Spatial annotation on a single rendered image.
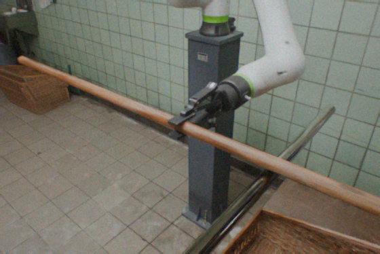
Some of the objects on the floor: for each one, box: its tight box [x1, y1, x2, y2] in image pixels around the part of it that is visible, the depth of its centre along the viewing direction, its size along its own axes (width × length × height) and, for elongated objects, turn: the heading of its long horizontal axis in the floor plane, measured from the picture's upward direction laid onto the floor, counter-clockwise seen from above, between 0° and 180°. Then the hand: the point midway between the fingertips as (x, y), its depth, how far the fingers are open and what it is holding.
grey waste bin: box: [0, 30, 21, 73], centre depth 418 cm, size 37×37×55 cm
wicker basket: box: [0, 83, 70, 115], centre depth 340 cm, size 49×56×28 cm
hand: (181, 124), depth 74 cm, fingers closed on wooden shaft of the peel, 3 cm apart
